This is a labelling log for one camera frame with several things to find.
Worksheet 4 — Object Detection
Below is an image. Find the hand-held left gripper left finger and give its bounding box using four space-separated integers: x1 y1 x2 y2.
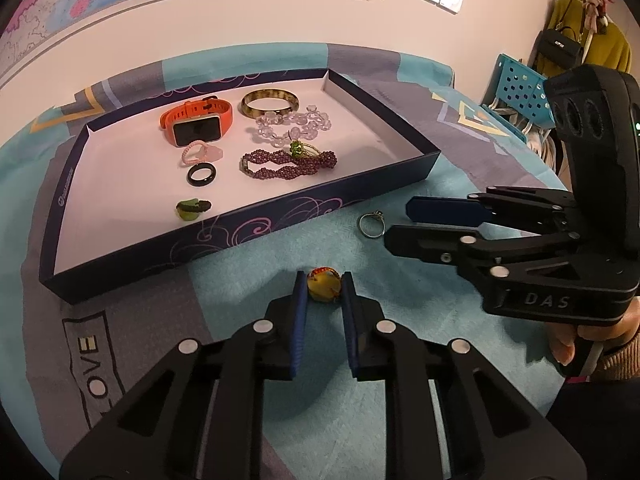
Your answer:
59 270 307 480

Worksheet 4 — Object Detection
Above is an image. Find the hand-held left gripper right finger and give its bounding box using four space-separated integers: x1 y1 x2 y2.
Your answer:
341 271 587 480

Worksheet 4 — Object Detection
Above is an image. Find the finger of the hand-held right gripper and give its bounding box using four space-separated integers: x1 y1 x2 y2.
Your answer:
406 186 576 235
384 223 632 328

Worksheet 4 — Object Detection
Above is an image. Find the yellow orange pendant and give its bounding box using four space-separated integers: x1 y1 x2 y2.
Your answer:
306 267 343 303

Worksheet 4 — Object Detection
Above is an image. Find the silver ring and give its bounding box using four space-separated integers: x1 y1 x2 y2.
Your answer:
357 209 385 238

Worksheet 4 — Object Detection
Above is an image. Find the purple beaded bracelet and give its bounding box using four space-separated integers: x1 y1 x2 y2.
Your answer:
240 149 338 181

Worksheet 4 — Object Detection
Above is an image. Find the green jade pendant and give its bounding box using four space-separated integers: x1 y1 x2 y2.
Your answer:
175 199 213 222

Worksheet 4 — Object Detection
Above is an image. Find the green gem ring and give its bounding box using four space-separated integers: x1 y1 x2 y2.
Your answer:
289 140 326 160

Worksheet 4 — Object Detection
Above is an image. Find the black ring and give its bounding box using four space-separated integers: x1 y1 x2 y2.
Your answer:
186 162 221 188

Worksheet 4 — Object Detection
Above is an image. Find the pink ring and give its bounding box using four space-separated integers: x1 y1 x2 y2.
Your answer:
180 141 226 166

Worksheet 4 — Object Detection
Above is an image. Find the clear crystal bead bracelet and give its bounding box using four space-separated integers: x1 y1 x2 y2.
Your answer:
251 105 335 143

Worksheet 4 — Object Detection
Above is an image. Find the dark blue cardboard box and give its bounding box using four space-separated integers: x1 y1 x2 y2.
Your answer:
39 67 442 305

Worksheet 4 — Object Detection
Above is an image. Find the person's right forearm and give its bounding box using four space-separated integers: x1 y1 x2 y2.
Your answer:
585 335 640 386

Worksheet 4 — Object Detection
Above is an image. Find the person's right hand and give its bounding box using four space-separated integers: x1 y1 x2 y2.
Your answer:
545 300 640 366

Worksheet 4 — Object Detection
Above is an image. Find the blue perforated plastic basket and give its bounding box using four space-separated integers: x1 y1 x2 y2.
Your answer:
482 53 556 143

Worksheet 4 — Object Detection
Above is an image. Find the black handbag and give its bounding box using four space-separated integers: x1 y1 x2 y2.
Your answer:
536 29 586 68

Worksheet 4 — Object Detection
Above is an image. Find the yellow garment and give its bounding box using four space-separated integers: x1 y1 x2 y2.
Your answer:
545 0 632 73

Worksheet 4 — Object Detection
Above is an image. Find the small plush toy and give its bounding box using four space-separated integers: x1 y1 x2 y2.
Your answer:
582 0 613 36

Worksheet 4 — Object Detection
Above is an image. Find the amber bangle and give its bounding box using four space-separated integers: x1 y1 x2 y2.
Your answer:
241 89 300 120

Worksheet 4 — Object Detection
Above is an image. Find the orange smartwatch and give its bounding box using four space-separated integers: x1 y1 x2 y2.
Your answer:
160 96 234 147

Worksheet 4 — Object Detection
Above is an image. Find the person's dark clothing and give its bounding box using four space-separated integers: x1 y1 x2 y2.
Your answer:
545 380 640 480

